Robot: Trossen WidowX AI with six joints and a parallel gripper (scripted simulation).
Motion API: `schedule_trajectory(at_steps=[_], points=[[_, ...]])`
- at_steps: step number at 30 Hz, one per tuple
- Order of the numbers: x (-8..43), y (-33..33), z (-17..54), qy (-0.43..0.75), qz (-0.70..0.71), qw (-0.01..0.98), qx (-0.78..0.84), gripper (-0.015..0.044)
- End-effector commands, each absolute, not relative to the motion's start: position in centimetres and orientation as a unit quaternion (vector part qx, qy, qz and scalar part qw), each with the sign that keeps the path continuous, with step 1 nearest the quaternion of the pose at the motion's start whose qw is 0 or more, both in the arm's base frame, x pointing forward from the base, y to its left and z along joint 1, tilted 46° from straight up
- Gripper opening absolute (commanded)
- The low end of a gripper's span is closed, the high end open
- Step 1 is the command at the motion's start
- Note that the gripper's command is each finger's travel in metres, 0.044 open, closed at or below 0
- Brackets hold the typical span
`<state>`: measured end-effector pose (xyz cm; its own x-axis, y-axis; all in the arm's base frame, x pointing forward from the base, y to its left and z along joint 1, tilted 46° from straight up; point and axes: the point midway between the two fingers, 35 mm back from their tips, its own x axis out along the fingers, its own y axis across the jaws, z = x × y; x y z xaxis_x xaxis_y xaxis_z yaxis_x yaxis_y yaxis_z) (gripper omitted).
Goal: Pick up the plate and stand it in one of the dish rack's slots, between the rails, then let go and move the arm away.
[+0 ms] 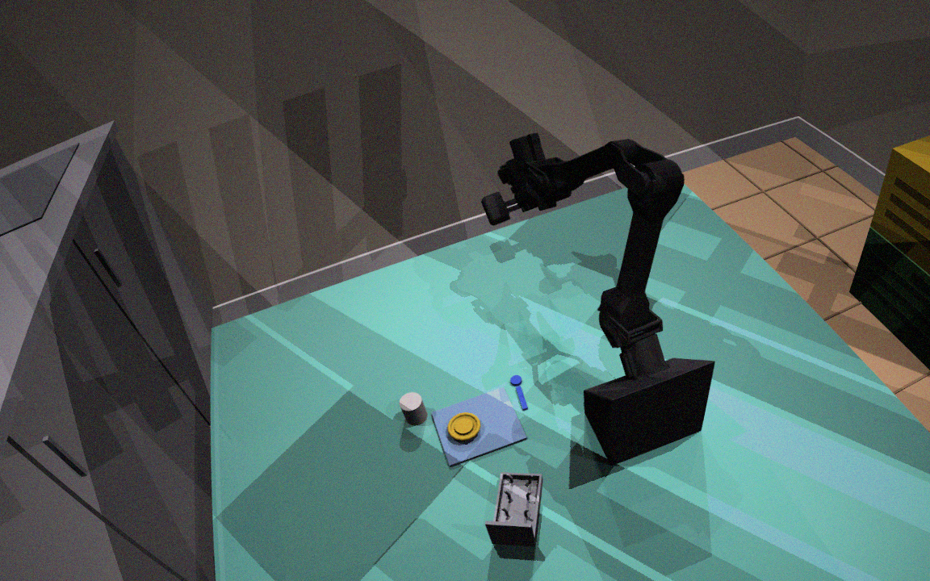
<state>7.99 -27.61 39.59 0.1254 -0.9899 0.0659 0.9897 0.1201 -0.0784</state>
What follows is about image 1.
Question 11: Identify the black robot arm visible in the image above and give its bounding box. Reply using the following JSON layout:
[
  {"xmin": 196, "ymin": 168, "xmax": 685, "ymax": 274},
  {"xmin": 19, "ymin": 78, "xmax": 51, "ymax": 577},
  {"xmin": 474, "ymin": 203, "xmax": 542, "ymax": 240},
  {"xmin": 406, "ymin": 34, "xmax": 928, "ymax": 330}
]
[{"xmin": 497, "ymin": 133, "xmax": 685, "ymax": 380}]

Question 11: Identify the light blue flat mat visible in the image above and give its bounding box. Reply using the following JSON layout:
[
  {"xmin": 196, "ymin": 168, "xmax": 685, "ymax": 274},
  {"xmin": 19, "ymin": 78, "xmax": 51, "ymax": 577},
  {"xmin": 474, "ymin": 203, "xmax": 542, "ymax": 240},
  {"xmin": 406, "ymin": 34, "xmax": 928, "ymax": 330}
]
[{"xmin": 432, "ymin": 387, "xmax": 527, "ymax": 467}]

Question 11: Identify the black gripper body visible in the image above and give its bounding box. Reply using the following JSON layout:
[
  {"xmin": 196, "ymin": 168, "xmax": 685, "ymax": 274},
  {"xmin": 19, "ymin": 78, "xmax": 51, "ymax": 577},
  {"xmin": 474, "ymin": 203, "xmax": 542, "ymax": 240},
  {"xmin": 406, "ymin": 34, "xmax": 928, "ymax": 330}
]
[{"xmin": 481, "ymin": 180, "xmax": 572, "ymax": 225}]

